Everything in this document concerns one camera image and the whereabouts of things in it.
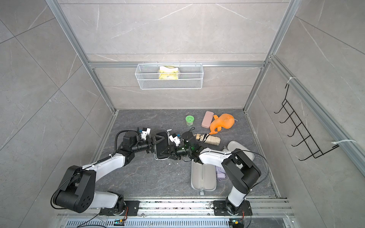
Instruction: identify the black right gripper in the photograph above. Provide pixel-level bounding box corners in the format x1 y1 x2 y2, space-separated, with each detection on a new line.
161 144 193 160

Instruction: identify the black zippered umbrella sleeve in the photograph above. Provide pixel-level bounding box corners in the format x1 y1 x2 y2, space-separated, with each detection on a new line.
155 131 170 160

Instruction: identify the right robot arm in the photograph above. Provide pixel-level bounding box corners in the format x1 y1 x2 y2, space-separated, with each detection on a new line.
163 131 261 214

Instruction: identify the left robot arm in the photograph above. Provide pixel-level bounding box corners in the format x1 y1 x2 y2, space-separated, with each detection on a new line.
50 128 169 215

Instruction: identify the lilac folded umbrella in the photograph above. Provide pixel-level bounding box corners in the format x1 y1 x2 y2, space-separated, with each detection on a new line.
216 166 228 182

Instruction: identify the green lidded jar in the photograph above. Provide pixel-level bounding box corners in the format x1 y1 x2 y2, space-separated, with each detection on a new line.
185 115 194 126

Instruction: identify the orange watering can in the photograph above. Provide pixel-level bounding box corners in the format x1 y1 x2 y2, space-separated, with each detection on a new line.
209 114 235 135

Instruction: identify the yellow white pouch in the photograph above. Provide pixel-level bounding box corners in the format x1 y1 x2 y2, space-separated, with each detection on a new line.
159 66 180 80

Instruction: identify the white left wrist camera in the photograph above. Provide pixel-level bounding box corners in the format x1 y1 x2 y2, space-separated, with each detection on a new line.
140 128 151 140

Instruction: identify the white wire wall basket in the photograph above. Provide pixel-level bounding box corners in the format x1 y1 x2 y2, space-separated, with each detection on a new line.
135 63 204 90

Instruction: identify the slotted metal base rail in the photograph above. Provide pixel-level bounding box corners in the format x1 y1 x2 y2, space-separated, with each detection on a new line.
53 196 299 228

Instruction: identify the black wire hook rack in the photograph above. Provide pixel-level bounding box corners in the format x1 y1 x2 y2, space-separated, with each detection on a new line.
274 84 339 162

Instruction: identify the aluminium cage frame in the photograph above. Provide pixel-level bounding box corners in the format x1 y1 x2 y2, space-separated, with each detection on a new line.
45 0 365 177

